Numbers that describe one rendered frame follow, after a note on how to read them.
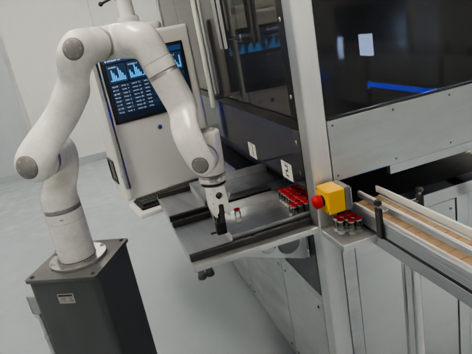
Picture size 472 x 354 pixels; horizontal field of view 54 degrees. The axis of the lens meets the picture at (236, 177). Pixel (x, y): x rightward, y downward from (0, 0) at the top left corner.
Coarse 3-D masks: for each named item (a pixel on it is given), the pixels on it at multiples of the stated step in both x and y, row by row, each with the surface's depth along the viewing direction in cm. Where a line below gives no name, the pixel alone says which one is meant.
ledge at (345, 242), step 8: (328, 232) 137; (336, 232) 136; (368, 232) 132; (336, 240) 131; (344, 240) 131; (352, 240) 130; (360, 240) 129; (368, 240) 130; (376, 240) 131; (344, 248) 128; (352, 248) 129
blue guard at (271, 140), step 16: (208, 112) 242; (224, 112) 211; (240, 112) 187; (224, 128) 218; (240, 128) 193; (256, 128) 172; (272, 128) 157; (288, 128) 143; (240, 144) 199; (256, 144) 178; (272, 144) 161; (288, 144) 147; (272, 160) 165; (288, 160) 150; (304, 176) 141
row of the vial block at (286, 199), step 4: (280, 192) 163; (284, 192) 160; (288, 192) 160; (280, 196) 164; (284, 196) 159; (288, 196) 157; (292, 196) 156; (280, 200) 164; (284, 200) 160; (288, 200) 157; (292, 200) 153; (296, 200) 152; (300, 200) 151; (284, 204) 161; (288, 204) 158; (300, 204) 148; (300, 208) 149; (304, 208) 150; (300, 212) 149
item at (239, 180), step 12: (252, 168) 200; (264, 168) 202; (228, 180) 198; (240, 180) 195; (252, 180) 193; (264, 180) 190; (276, 180) 187; (192, 192) 191; (204, 192) 188; (240, 192) 173; (204, 204) 170
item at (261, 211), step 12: (264, 192) 167; (276, 192) 169; (240, 204) 166; (252, 204) 167; (264, 204) 165; (276, 204) 163; (228, 216) 161; (252, 216) 157; (264, 216) 156; (276, 216) 154; (288, 216) 152; (300, 216) 145; (228, 228) 152; (240, 228) 150; (252, 228) 141; (264, 228) 142
